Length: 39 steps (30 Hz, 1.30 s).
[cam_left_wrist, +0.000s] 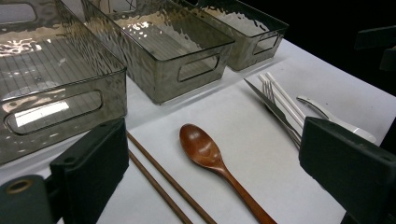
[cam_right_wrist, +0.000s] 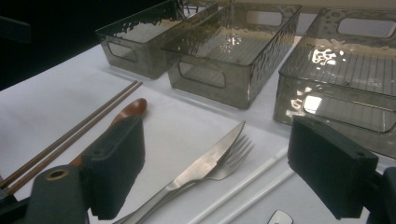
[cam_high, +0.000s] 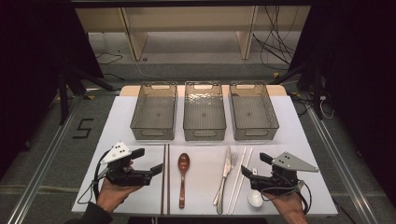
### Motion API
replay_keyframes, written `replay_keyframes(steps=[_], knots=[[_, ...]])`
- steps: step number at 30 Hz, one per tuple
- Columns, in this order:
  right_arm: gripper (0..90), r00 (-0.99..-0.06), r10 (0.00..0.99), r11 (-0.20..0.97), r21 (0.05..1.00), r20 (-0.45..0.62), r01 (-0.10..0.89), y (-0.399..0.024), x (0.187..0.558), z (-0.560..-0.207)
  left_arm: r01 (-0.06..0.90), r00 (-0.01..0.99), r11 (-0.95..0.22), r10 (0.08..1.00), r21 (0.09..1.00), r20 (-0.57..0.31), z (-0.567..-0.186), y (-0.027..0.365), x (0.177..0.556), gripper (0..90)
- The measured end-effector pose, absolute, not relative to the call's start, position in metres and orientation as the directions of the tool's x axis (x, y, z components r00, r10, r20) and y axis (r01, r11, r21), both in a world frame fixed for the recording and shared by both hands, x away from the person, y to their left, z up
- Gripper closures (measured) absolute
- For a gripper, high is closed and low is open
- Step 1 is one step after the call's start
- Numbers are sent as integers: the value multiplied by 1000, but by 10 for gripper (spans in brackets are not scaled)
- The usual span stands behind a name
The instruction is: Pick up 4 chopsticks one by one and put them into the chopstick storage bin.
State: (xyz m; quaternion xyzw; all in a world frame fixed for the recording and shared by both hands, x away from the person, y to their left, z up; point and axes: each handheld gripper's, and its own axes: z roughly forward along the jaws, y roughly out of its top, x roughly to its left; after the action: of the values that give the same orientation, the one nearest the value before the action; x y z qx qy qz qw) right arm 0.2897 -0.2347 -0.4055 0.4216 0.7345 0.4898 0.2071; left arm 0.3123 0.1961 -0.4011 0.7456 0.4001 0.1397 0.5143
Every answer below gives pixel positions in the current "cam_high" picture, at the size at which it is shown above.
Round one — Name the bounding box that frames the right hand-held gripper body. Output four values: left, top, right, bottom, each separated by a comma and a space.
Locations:
250, 151, 320, 196

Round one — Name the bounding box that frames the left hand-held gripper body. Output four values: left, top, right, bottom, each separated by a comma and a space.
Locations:
100, 141, 153, 187

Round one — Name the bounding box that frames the white chopstick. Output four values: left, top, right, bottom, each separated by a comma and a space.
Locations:
226, 147, 248, 216
230, 147, 254, 216

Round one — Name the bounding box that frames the metal table knife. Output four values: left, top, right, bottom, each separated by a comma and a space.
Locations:
212, 146, 233, 207

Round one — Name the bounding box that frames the white ceramic spoon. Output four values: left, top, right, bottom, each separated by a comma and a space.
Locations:
247, 167, 264, 208

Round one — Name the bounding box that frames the brown wooden spoon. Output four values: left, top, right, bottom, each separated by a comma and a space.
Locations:
177, 152, 191, 209

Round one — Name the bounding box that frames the metal fork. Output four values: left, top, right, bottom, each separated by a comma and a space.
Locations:
217, 151, 239, 216

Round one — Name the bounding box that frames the transparent grey plastic bin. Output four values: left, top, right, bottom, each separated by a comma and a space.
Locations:
129, 81, 178, 141
182, 80, 227, 142
228, 81, 280, 142

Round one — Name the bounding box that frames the person's right hand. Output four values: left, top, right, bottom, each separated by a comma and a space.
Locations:
262, 190, 307, 218

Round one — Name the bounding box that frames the person's left hand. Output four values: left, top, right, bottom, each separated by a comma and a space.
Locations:
96, 178, 143, 213

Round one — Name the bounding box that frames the white table sheet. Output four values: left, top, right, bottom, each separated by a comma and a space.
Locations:
71, 94, 339, 217

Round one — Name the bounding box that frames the black tripod stand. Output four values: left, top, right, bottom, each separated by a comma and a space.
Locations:
57, 66, 116, 125
269, 60, 326, 120

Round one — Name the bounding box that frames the black curtain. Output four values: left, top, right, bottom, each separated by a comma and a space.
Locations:
288, 0, 396, 206
0, 0, 106, 178

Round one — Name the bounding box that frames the beige wooden desk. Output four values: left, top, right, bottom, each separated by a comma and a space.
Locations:
74, 6, 312, 62

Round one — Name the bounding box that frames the left hand-held gripper cable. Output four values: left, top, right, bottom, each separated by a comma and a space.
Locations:
77, 158, 110, 205

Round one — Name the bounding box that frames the hand-held gripper cable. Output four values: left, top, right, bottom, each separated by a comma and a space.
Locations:
77, 158, 110, 205
295, 180, 313, 216

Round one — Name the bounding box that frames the right hand-held gripper cable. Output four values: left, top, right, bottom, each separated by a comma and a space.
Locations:
295, 180, 313, 216

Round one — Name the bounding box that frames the aluminium floor rail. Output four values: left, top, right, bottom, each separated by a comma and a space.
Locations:
306, 106, 381, 224
6, 96, 85, 224

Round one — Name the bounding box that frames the white plug with cable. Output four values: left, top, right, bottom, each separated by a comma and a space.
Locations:
319, 94, 335, 120

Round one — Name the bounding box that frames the white floor cable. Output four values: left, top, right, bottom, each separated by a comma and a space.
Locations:
129, 50, 163, 82

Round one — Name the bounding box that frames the black floor cable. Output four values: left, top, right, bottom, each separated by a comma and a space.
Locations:
94, 50, 125, 82

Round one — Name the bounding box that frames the bundle of black cables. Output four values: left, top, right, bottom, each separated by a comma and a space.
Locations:
251, 6, 300, 71

